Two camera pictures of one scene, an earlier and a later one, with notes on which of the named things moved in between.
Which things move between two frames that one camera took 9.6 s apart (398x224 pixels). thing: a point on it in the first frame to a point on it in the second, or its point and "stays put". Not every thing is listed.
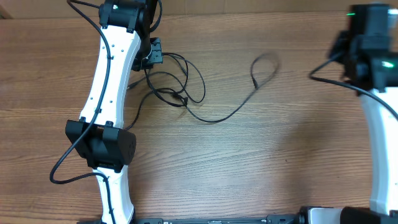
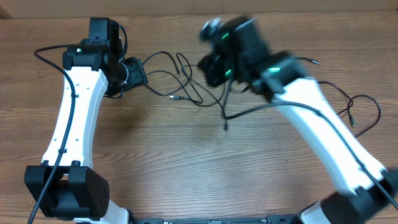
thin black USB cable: (194, 112) to (351, 101)
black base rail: (270, 219) stays put
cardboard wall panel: (23, 9) stays put
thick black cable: (183, 105) to (171, 57)
